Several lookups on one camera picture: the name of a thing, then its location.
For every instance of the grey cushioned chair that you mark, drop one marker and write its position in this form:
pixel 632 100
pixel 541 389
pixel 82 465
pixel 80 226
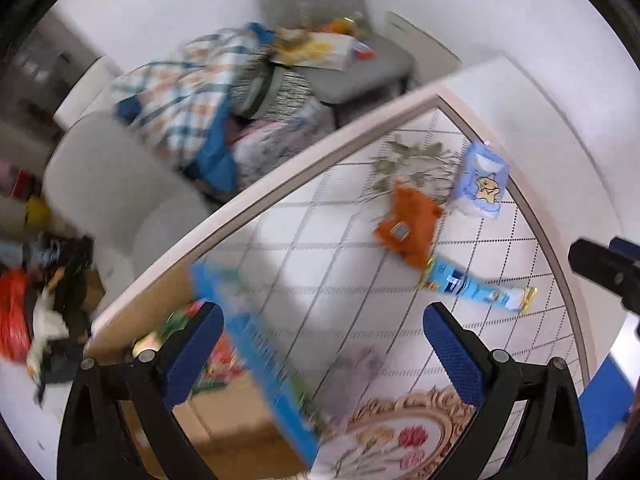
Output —
pixel 378 63

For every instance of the striped hat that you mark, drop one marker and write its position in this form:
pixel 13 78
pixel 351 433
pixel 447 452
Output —
pixel 267 91

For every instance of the lilac cloth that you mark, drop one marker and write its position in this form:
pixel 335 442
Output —
pixel 345 383

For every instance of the red plastic bag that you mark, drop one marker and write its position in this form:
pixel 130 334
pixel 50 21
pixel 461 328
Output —
pixel 14 335

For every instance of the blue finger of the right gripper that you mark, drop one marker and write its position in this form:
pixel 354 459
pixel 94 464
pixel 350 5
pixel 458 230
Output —
pixel 625 247
pixel 610 270

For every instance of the yellow bucket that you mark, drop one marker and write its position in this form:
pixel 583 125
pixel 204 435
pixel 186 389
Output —
pixel 37 214

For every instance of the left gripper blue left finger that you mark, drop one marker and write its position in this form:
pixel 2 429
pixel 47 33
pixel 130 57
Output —
pixel 184 354

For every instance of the blue tube package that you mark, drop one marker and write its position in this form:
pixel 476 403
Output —
pixel 446 277

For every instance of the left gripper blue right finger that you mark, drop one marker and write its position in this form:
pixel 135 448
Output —
pixel 469 365

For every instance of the plaid blanket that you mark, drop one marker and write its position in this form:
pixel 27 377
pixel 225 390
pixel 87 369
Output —
pixel 172 101

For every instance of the white chair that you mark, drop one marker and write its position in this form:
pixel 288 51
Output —
pixel 91 93

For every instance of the white goose plush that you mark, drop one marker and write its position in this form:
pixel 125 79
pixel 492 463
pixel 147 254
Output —
pixel 48 325

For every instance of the light blue tissue pack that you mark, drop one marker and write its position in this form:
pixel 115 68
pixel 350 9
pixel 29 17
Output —
pixel 480 183

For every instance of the orange snack packet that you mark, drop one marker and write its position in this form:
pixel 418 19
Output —
pixel 408 230

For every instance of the yellow tissue box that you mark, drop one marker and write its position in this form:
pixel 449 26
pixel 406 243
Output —
pixel 321 50

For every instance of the open cardboard box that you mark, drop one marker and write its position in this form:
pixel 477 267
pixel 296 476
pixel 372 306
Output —
pixel 239 401

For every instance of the small brown cardboard box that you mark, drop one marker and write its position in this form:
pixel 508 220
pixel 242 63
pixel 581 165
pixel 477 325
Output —
pixel 94 291

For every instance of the red floral snack packet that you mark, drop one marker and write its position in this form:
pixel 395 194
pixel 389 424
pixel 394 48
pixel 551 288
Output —
pixel 222 367

